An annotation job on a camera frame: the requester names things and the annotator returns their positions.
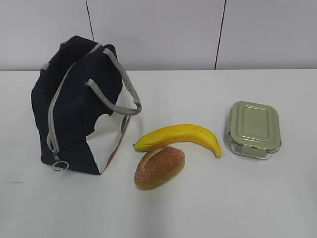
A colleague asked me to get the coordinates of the yellow banana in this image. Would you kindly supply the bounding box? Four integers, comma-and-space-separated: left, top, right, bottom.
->
133, 124, 222, 158

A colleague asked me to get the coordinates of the brown bread loaf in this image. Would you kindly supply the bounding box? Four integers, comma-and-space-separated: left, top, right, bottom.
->
134, 145, 185, 190

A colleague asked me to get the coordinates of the navy insulated lunch bag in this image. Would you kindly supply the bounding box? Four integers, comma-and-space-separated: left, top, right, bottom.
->
31, 36, 142, 175

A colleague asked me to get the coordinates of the green lidded glass container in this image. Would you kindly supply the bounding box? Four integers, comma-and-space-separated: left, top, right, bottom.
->
225, 101, 282, 160

